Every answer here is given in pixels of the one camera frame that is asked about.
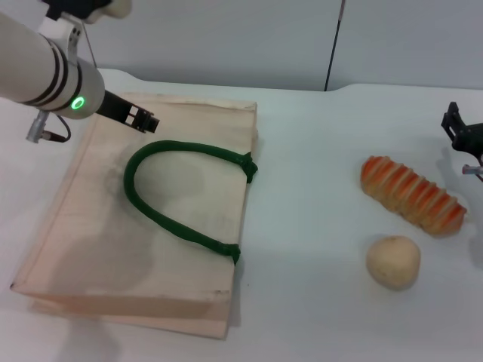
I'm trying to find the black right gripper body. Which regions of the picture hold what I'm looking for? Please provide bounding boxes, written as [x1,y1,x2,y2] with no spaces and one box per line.
[451,122,483,158]

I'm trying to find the orange striped bread loaf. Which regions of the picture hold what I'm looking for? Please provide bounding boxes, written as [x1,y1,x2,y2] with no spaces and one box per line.
[360,155,468,238]

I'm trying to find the round egg yolk pastry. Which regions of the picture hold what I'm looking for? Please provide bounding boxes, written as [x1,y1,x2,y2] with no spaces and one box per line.
[365,235,421,291]

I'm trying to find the left arm cable with plug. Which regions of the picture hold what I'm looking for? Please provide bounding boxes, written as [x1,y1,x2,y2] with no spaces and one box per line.
[25,109,72,144]

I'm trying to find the left wrist camera housing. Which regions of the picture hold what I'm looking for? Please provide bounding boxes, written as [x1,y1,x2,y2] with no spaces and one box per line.
[40,0,134,26]

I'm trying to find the beige tote bag green handles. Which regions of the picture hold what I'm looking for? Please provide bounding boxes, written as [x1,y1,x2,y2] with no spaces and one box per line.
[10,91,261,340]

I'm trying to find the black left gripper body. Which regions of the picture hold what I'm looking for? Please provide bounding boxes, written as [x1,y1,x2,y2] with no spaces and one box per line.
[97,90,134,125]

